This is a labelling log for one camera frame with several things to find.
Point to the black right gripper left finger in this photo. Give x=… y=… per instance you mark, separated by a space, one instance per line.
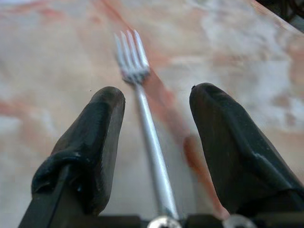
x=92 y=147

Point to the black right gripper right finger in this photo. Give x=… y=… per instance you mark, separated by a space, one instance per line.
x=240 y=147

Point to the silver metal fork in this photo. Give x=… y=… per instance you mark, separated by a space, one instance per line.
x=152 y=137

